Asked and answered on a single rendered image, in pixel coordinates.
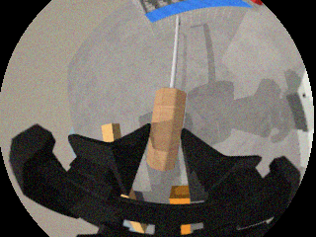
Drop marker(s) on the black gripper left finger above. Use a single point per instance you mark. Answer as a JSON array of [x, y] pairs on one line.
[[123, 155]]

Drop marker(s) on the blue taped strip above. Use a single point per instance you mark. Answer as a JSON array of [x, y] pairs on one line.
[[189, 5]]

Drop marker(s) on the metal rod tool with brown handle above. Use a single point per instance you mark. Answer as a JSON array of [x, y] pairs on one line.
[[166, 128]]

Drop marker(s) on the red cube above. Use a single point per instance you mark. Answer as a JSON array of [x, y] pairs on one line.
[[258, 2]]

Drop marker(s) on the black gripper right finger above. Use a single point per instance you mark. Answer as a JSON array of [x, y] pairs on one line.
[[206, 167]]

